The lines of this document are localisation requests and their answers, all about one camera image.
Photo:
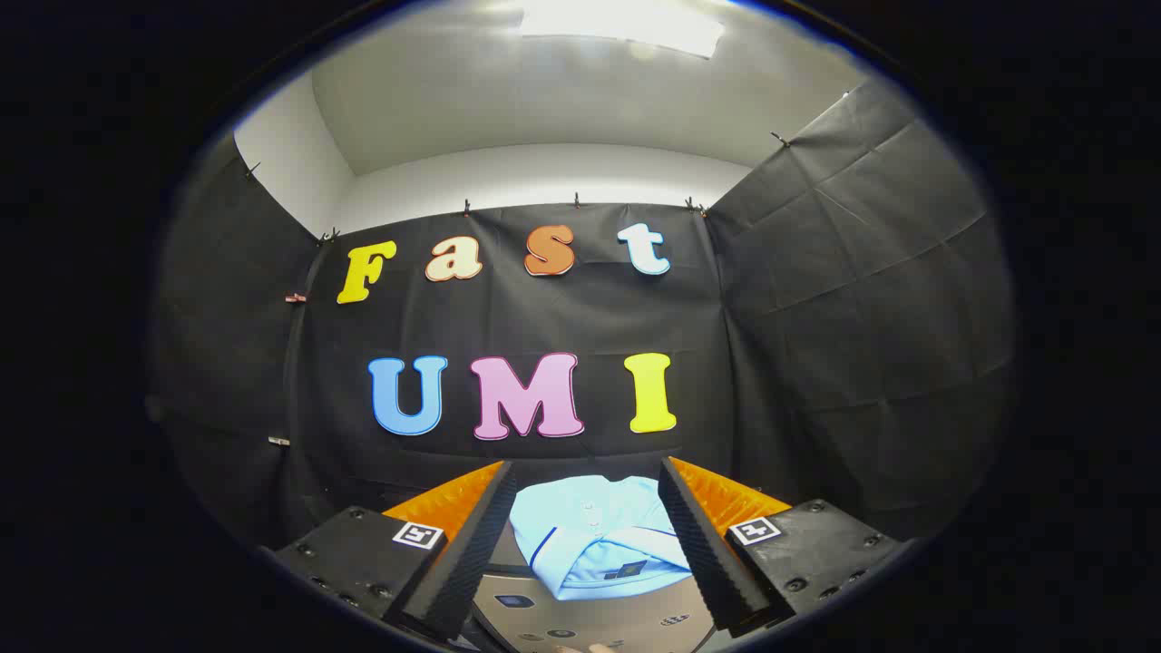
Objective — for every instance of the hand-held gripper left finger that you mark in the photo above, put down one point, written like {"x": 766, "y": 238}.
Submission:
{"x": 463, "y": 553}

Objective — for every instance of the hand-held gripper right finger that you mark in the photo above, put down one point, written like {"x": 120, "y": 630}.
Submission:
{"x": 703, "y": 553}

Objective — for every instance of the light blue polo shirt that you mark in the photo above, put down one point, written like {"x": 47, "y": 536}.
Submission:
{"x": 590, "y": 535}

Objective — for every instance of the black backdrop cloth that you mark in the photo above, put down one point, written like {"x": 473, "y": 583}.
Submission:
{"x": 544, "y": 317}

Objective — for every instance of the ceiling light panel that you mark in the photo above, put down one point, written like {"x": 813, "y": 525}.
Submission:
{"x": 626, "y": 23}

